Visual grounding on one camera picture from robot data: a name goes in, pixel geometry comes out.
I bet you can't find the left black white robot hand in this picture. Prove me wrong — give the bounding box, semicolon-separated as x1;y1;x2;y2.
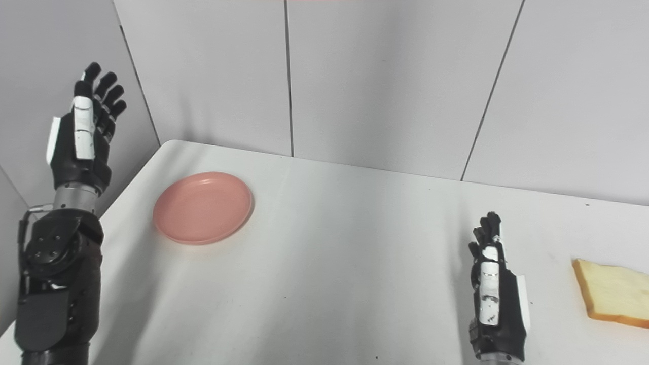
46;62;128;196

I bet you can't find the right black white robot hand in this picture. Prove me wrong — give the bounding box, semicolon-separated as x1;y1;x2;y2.
467;211;531;361

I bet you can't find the slice of white bread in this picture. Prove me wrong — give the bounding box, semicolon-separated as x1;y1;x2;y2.
572;259;649;329

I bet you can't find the pink round plate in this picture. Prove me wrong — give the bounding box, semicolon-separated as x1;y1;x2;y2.
153;172;254;246

